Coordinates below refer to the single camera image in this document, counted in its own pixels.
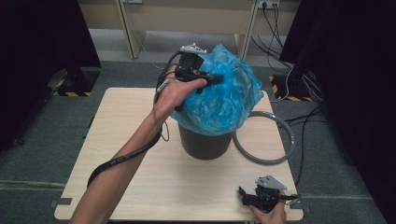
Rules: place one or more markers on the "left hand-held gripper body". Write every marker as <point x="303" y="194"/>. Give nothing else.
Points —
<point x="190" y="65"/>

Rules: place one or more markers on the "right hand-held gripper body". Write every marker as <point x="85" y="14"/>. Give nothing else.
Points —
<point x="267" y="199"/>

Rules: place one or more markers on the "blue plastic bag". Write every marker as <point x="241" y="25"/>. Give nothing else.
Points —
<point x="218" y="99"/>

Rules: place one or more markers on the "dark grey trash bin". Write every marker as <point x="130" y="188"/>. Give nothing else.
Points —
<point x="204" y="144"/>

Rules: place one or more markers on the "person's right hand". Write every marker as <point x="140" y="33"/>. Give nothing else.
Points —
<point x="272" y="216"/>

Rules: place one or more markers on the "person's left hand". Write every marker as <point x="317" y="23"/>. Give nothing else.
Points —
<point x="172" y="96"/>

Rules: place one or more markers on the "grey tape strip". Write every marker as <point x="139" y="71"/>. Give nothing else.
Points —
<point x="297" y="205"/>
<point x="62" y="202"/>

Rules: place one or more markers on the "beige wooden desk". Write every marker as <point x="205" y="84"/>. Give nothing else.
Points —
<point x="162" y="18"/>

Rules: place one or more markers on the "striped-tape stand base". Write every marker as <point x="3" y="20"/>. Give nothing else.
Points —
<point x="281" y="88"/>
<point x="74" y="84"/>

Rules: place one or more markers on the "black curtain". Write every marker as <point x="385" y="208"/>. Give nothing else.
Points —
<point x="358" y="93"/>
<point x="37" y="62"/>

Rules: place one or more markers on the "black caster wheel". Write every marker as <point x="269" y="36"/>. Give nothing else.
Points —
<point x="18" y="142"/>

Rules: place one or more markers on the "white wall power outlet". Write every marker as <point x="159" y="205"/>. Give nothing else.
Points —
<point x="268" y="3"/>

